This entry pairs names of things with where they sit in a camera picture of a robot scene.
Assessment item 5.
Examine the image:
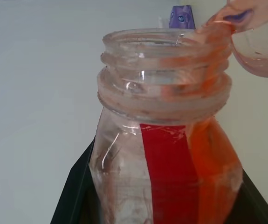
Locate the clear plastic bottle red tape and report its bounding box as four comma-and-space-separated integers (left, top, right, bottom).
88, 28, 244, 224

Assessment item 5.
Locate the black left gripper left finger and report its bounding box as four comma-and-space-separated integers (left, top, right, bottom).
49, 140, 101, 224

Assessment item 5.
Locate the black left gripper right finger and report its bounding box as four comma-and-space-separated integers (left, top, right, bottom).
235, 173, 268, 224

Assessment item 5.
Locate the clear plastic cup orange residue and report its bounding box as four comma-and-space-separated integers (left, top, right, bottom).
224, 0, 268, 78

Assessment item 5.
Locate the marker pen box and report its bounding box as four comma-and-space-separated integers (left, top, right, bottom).
158, 4, 197, 30

